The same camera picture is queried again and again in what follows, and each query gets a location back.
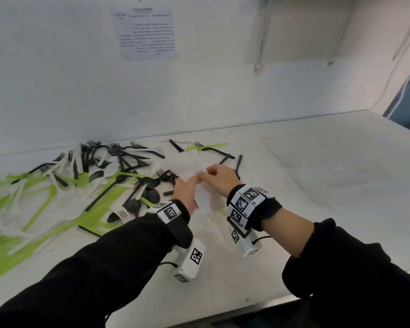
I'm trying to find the person's right hand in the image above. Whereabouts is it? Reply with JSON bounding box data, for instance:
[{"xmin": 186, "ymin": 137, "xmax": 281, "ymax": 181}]
[{"xmin": 195, "ymin": 164, "xmax": 242, "ymax": 199}]

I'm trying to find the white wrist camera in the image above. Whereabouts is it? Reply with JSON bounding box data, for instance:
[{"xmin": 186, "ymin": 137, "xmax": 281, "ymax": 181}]
[
  {"xmin": 229, "ymin": 227, "xmax": 262, "ymax": 258},
  {"xmin": 172, "ymin": 238, "xmax": 206, "ymax": 283}
]

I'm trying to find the black marker wrist band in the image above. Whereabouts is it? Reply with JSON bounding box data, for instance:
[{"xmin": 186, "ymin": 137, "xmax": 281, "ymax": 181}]
[
  {"xmin": 226, "ymin": 184, "xmax": 283, "ymax": 233},
  {"xmin": 147, "ymin": 200, "xmax": 194, "ymax": 249}
]

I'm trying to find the blue door panel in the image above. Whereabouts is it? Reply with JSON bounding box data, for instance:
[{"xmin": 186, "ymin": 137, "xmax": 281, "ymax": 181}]
[{"xmin": 382, "ymin": 54, "xmax": 410, "ymax": 137}]

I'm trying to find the black marker left wrist band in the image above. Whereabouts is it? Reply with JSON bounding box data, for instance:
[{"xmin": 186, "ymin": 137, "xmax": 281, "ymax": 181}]
[{"xmin": 147, "ymin": 200, "xmax": 194, "ymax": 249}]

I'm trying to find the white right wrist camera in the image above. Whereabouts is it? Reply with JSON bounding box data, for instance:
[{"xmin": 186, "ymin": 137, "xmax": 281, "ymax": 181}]
[{"xmin": 229, "ymin": 227, "xmax": 262, "ymax": 258}]

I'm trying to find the pile of plastic cutlery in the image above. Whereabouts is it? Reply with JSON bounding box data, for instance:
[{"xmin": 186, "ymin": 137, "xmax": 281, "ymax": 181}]
[{"xmin": 0, "ymin": 142, "xmax": 230, "ymax": 287}]

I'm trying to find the black marker right wrist band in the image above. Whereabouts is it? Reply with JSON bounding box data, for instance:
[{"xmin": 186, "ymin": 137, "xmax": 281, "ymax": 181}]
[{"xmin": 226, "ymin": 184, "xmax": 283, "ymax": 233}]

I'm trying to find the pile of black plastic forks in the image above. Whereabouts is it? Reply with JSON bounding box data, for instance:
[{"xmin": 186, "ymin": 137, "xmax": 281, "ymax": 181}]
[{"xmin": 10, "ymin": 139, "xmax": 244, "ymax": 238}]

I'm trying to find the printed paper wall notice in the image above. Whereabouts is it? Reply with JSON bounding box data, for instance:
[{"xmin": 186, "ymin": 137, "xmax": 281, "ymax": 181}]
[{"xmin": 111, "ymin": 6, "xmax": 178, "ymax": 62}]

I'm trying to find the black left camera cable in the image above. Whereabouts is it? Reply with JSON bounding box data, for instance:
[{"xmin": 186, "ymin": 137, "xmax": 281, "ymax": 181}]
[{"xmin": 104, "ymin": 261, "xmax": 178, "ymax": 322}]

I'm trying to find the metal wall bracket frame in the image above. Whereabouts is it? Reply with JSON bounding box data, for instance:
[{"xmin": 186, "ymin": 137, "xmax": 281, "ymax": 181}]
[{"xmin": 252, "ymin": 0, "xmax": 410, "ymax": 76}]

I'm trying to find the person's left forearm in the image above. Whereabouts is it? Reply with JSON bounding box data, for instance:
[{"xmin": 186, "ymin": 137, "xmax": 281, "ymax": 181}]
[{"xmin": 0, "ymin": 215, "xmax": 178, "ymax": 328}]

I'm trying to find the person's left hand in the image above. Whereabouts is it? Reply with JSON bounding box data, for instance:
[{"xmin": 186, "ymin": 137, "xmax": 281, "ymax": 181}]
[{"xmin": 172, "ymin": 175, "xmax": 202, "ymax": 215}]

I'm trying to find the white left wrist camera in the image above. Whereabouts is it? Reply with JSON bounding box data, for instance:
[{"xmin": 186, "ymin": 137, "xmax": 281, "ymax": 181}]
[{"xmin": 172, "ymin": 238, "xmax": 206, "ymax": 283}]

